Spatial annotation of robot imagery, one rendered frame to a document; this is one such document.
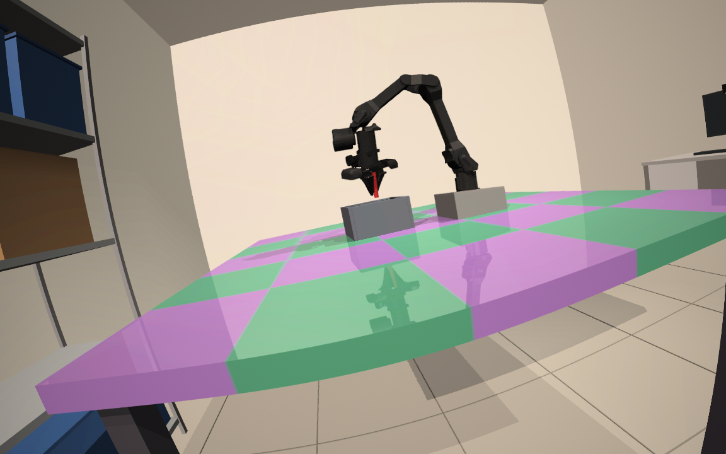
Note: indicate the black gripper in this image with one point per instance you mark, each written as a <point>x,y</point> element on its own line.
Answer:
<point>369,162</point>

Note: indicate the red peg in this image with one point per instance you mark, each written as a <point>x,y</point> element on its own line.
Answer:
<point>375,185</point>

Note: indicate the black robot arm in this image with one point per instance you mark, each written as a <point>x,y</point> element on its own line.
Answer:
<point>429,87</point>

